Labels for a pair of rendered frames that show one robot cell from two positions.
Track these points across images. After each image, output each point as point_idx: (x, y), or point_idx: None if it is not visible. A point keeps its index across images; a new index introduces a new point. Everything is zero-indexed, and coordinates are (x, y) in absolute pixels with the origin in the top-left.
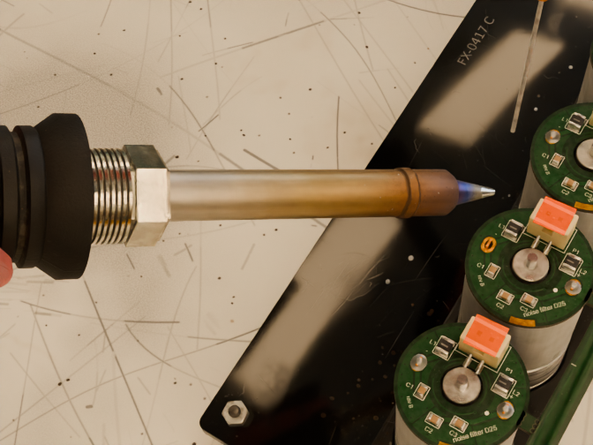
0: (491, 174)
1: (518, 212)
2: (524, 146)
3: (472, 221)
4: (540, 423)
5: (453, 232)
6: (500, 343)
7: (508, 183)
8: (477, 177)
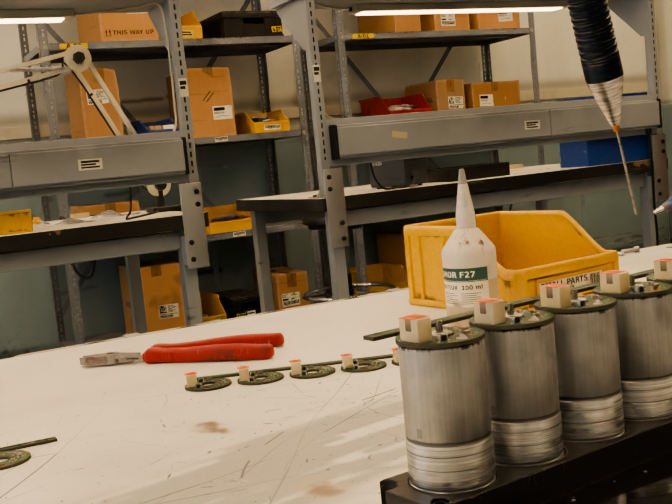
0: (626, 489)
1: (632, 293)
2: (589, 497)
3: (650, 475)
4: (644, 273)
5: (668, 472)
6: (659, 259)
7: (612, 485)
8: (638, 489)
